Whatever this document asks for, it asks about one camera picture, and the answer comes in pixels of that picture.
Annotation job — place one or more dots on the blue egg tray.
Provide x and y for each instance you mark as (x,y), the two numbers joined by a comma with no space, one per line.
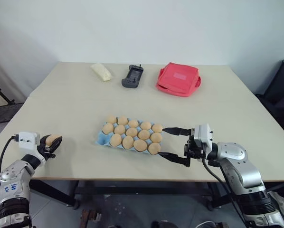
(102,137)

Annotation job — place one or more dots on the grey handheld controller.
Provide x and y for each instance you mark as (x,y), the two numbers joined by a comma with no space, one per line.
(132,77)

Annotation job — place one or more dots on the black metal table frame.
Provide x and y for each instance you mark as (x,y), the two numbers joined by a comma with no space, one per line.
(132,190)

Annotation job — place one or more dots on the rusty metal object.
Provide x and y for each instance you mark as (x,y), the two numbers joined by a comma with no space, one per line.
(91,217)

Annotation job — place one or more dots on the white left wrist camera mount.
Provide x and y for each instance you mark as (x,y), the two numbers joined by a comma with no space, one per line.
(28,140)

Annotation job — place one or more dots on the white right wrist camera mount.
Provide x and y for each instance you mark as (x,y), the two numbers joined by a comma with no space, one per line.
(203,134)

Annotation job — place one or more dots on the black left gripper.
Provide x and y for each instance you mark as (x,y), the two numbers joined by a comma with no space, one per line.
(43,152)

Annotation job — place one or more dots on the black chair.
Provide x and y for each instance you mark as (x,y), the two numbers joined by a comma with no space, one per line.
(278,102)

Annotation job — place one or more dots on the black equipment stand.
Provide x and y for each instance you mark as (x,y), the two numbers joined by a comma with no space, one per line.
(4,112)

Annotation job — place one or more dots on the red fabric bag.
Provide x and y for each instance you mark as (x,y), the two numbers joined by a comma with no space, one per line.
(177,78)

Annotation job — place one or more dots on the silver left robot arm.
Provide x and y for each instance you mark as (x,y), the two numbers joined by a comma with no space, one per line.
(12,175)

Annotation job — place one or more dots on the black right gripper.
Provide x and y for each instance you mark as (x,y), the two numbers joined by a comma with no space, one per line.
(195,150)

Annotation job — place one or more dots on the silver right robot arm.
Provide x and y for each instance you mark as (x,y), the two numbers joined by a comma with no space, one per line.
(237,159)

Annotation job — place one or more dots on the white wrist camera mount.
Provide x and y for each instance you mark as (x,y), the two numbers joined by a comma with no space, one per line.
(203,134)
(28,140)

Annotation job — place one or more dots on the tan egg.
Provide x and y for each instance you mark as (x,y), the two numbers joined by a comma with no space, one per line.
(111,119)
(116,140)
(122,120)
(157,128)
(156,137)
(154,148)
(108,128)
(133,123)
(140,145)
(146,125)
(52,139)
(144,135)
(119,129)
(131,132)
(127,142)

